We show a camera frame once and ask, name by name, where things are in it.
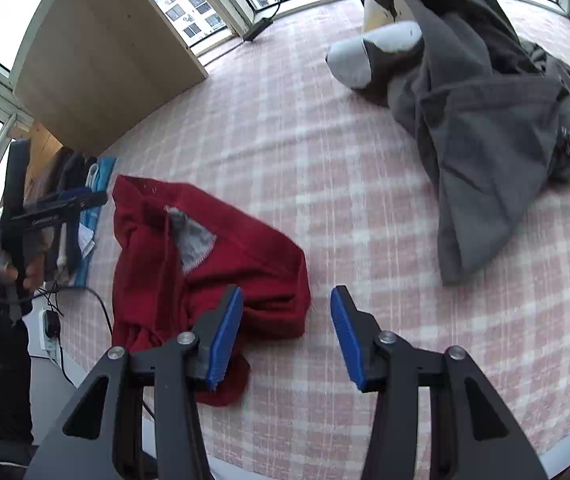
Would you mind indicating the stack of folded clothes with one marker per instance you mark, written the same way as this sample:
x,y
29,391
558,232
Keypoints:
x,y
74,187

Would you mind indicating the person's left hand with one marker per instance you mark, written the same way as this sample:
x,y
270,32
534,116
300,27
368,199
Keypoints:
x,y
20,282

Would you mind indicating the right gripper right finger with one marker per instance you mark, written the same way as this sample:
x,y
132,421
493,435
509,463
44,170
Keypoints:
x,y
474,435

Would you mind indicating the dark red knit garment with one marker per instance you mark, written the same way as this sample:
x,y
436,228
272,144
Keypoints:
x,y
179,250

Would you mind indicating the white plush toy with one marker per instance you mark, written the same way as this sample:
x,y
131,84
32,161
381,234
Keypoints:
x,y
390,43

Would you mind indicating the white power strip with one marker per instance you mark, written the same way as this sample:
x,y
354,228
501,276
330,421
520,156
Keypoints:
x,y
49,330

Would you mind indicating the light wooden board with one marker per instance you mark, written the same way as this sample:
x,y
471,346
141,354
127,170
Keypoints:
x,y
90,70

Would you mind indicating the dark grey hooded sweatshirt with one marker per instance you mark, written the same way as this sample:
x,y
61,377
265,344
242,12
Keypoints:
x,y
490,114

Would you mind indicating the pink plaid cloth mat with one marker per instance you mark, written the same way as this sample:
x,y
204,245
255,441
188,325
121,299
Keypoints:
x,y
271,132

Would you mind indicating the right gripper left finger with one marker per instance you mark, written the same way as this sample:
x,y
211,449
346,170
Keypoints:
x,y
135,414

